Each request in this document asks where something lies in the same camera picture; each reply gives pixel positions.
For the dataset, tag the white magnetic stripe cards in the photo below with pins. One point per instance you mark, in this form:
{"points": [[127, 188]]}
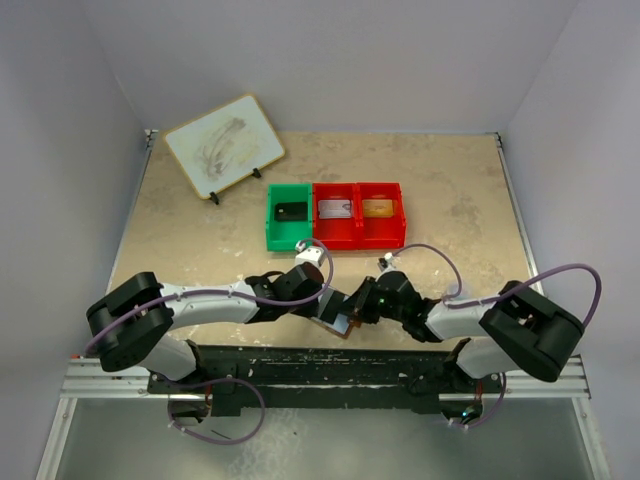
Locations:
{"points": [[334, 209]]}

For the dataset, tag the small whiteboard on stand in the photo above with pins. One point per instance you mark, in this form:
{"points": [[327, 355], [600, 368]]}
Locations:
{"points": [[224, 146]]}

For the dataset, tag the green plastic bin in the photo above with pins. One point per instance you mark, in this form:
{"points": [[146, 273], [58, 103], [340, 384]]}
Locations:
{"points": [[283, 236]]}

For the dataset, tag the gold VIP card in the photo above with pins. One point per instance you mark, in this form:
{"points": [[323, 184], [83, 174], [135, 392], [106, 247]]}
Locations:
{"points": [[381, 208]]}

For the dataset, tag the red plastic bin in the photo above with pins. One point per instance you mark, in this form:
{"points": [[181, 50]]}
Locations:
{"points": [[336, 234], [378, 234]]}

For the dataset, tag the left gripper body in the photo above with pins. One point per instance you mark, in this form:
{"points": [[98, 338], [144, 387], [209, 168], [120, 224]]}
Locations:
{"points": [[308, 309]]}

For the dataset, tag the black VIP card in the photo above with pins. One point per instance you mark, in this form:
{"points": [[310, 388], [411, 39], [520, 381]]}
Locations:
{"points": [[291, 211]]}

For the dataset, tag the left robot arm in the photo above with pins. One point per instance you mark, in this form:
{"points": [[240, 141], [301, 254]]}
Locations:
{"points": [[130, 326]]}

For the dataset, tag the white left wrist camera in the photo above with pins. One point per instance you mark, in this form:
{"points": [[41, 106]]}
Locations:
{"points": [[312, 254]]}

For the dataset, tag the brown leather card holder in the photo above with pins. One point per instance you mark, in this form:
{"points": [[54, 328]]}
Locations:
{"points": [[341, 326]]}

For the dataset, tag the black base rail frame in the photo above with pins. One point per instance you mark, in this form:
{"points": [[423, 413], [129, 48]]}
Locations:
{"points": [[233, 378]]}

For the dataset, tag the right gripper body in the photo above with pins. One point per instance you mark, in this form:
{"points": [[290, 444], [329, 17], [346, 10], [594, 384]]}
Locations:
{"points": [[381, 308]]}

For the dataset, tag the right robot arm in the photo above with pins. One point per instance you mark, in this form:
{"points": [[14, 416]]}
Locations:
{"points": [[526, 331]]}

